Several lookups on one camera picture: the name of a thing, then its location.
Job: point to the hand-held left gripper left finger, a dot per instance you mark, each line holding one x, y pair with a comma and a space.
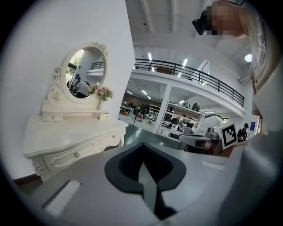
92, 189

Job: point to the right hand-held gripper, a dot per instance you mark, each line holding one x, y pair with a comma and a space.
228, 134

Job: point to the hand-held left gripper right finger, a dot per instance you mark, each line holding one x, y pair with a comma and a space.
199, 189

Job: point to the white dressing table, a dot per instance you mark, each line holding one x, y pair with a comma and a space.
73, 134

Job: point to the small white tray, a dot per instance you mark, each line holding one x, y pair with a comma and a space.
103, 115

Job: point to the white shelf with dark bags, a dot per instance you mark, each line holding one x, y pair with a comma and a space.
183, 114

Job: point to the narrow white storage shelf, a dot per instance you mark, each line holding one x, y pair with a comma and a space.
154, 111

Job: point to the black balcony railing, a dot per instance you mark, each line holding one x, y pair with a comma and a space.
199, 75

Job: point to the white flower vase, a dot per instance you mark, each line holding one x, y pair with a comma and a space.
100, 105

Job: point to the pink and white flower bouquet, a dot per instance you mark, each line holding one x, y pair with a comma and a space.
103, 91

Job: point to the round ceiling lamp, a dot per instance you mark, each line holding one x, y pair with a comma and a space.
248, 57

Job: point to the person's beige printed shirt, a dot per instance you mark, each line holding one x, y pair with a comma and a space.
265, 72

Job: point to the oval white framed mirror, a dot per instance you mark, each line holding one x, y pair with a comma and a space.
86, 72

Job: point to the person's head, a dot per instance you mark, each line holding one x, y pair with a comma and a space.
223, 19

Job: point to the blue wall sign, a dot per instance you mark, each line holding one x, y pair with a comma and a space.
253, 128

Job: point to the black head-mounted camera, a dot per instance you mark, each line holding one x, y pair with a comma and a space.
200, 23

